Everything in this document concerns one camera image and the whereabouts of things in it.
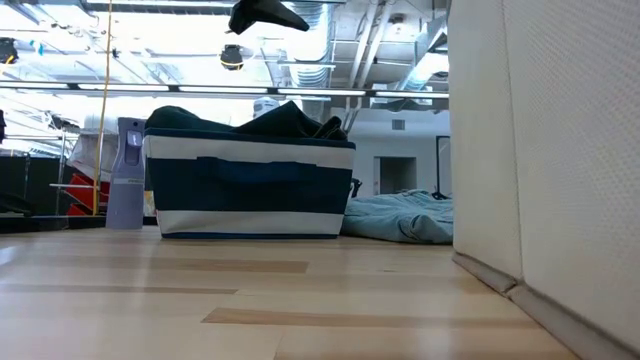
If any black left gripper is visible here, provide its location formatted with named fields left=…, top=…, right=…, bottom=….
left=228, top=0, right=312, bottom=36

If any dark teal garment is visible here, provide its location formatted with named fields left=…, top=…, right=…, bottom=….
left=144, top=100, right=349, bottom=142

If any navy white striped fabric bin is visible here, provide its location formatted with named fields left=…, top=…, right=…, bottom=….
left=143, top=127, right=357, bottom=241

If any light blue garment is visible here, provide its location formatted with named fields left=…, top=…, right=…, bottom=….
left=374, top=188, right=454, bottom=214

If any grey-blue garment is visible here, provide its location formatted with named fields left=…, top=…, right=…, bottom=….
left=341, top=197, right=454, bottom=246

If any lavender spray bottle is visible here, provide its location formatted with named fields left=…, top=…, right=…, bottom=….
left=104, top=116, right=148, bottom=231

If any beige fabric bin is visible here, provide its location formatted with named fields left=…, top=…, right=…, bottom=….
left=446, top=0, right=640, bottom=357

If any black ceiling camera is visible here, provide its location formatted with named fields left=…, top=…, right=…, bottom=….
left=219, top=43, right=246, bottom=72

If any yellow cord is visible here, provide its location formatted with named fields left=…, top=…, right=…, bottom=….
left=91, top=0, right=115, bottom=217

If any black aluminium frame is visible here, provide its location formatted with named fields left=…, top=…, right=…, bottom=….
left=0, top=213, right=159, bottom=235

